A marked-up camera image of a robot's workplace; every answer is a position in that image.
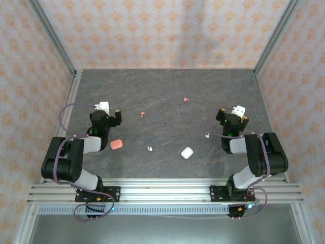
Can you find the pink earbud charging case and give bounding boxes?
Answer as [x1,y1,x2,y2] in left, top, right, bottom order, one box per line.
[110,139,124,151]

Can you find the white earbud charging case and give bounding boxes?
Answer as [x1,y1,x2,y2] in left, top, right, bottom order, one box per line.
[180,146,194,160]

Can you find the grey metal lower panel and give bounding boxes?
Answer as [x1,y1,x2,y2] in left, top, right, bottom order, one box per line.
[27,215,303,244]

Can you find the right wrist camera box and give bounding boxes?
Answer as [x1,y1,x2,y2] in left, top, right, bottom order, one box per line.
[230,104,247,118]

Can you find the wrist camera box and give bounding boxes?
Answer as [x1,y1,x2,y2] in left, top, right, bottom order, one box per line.
[230,104,247,118]
[93,101,111,114]

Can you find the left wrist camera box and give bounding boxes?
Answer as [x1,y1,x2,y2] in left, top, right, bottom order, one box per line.
[93,101,111,114]

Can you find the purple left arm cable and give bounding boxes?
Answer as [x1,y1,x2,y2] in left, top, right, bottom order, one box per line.
[48,102,116,222]

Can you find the aluminium side rail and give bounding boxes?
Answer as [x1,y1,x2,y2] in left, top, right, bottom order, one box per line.
[40,70,83,185]

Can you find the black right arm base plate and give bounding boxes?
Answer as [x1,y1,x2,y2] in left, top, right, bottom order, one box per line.
[209,185,254,203]

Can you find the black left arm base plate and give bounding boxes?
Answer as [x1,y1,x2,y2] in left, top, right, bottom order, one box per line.
[75,186,121,203]

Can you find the red black power wires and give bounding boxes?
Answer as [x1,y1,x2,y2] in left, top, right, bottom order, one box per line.
[85,193,114,213]
[238,194,263,212]

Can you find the aluminium frame post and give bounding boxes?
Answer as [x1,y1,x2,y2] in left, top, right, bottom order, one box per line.
[253,0,303,76]
[27,0,78,77]

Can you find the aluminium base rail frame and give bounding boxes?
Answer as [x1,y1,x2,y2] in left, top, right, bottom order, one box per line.
[26,177,305,205]

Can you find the grey slotted cable duct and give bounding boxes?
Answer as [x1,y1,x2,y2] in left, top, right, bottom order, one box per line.
[37,205,231,216]

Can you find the aluminium frame leg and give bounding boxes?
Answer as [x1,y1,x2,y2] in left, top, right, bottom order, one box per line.
[14,203,39,244]
[290,203,313,244]

